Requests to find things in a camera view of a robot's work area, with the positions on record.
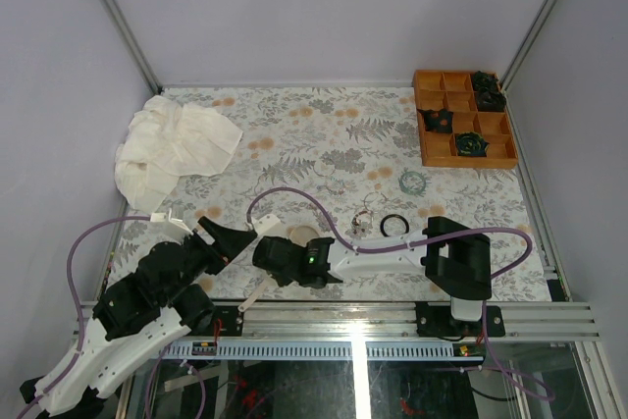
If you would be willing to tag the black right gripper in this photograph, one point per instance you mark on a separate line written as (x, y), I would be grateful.
(283, 280)

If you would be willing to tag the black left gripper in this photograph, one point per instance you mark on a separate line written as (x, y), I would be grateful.
(231, 243)

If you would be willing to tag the beige round jewelry case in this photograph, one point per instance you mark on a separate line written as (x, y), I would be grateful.
(299, 235)

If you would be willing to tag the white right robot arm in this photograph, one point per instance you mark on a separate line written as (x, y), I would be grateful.
(453, 257)

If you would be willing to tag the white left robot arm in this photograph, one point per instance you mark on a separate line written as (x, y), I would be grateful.
(136, 317)

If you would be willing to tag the crumpled white cloth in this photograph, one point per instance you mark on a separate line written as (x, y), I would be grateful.
(167, 141)

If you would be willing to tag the floral patterned table mat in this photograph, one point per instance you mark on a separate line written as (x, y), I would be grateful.
(347, 160)

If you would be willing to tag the black flower orange dots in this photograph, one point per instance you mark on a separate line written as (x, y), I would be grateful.
(439, 121)

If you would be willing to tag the black flower yellow green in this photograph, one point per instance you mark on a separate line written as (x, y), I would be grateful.
(471, 144)

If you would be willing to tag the wooden compartment tray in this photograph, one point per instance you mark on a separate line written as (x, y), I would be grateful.
(453, 90)

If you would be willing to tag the black fabric flower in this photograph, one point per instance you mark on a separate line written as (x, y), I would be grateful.
(490, 101)
(484, 81)

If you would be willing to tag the black fabric flower top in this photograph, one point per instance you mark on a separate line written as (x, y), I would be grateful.
(484, 81)

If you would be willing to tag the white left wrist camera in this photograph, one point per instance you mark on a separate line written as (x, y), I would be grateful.
(171, 225)

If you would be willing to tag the aluminium front rail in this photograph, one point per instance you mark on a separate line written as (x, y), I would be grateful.
(326, 320)

